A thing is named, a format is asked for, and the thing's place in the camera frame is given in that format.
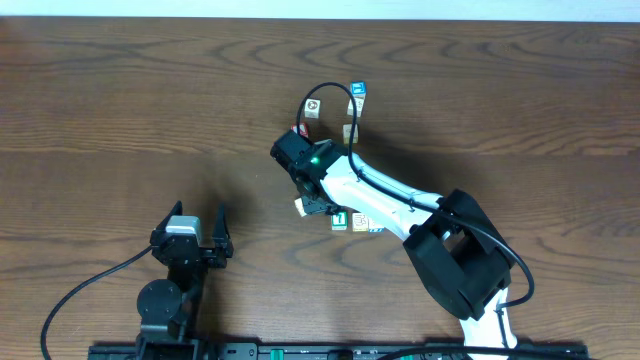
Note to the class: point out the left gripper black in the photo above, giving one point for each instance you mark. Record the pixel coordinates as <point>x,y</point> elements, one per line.
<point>209,251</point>

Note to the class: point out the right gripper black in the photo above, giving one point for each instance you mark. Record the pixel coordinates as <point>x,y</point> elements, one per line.
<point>313,207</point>

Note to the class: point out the plain front wooden block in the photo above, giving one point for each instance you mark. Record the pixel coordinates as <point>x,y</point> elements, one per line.
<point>300,207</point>

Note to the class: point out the green number 7 block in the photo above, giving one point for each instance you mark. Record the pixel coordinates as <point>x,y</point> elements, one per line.
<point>339,221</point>

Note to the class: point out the gift picture wooden block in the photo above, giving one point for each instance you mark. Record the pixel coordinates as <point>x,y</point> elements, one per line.
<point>360,222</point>

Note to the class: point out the blue sided wooden block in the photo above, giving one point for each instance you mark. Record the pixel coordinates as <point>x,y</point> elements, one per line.
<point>374,227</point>

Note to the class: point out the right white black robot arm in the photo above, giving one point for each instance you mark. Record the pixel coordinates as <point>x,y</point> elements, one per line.
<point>459,256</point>

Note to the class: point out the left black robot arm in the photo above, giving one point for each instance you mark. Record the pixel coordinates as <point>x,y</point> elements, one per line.
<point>169,307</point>

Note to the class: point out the red letter A block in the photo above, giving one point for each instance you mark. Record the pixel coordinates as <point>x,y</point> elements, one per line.
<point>302,128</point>

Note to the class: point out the yellow sided picture block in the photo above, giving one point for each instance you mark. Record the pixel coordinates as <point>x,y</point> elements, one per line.
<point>350,134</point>

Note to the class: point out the soccer ball picture block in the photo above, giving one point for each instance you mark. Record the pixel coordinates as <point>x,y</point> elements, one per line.
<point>312,108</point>

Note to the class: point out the plain block beside blue block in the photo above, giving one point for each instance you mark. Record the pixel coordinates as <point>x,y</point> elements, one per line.
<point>355,106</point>

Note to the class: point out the blue top wooden block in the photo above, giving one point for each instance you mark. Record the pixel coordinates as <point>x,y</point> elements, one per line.
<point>358,89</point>

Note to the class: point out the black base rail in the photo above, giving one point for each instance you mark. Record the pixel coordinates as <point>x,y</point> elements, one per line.
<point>253,351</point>

